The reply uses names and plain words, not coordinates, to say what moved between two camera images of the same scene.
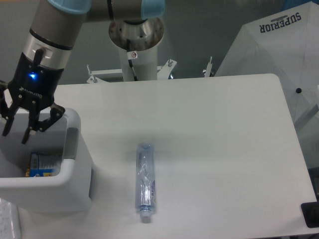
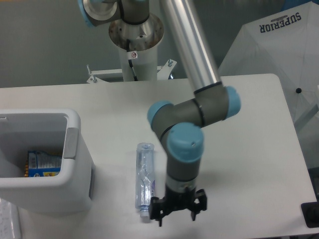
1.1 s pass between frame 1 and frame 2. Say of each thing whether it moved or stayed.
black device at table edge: stayed
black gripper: moved
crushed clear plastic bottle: stayed
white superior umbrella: stayed
